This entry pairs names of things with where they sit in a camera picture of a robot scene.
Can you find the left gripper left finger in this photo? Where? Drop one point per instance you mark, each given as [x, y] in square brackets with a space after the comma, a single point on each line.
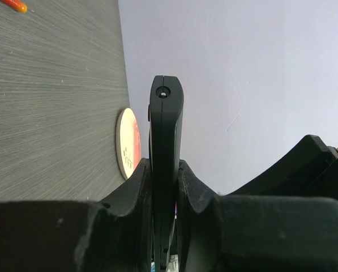
[113, 234]

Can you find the black remote control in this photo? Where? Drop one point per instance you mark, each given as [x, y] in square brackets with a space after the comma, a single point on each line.
[165, 118]

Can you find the pink rimmed plate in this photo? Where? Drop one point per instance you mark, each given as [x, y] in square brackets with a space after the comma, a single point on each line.
[127, 142]

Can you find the red battery right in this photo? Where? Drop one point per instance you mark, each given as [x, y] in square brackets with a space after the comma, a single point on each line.
[17, 5]

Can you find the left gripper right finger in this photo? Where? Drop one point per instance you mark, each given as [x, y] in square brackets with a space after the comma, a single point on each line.
[254, 232]

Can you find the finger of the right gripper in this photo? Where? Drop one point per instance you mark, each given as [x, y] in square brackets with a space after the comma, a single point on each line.
[309, 169]

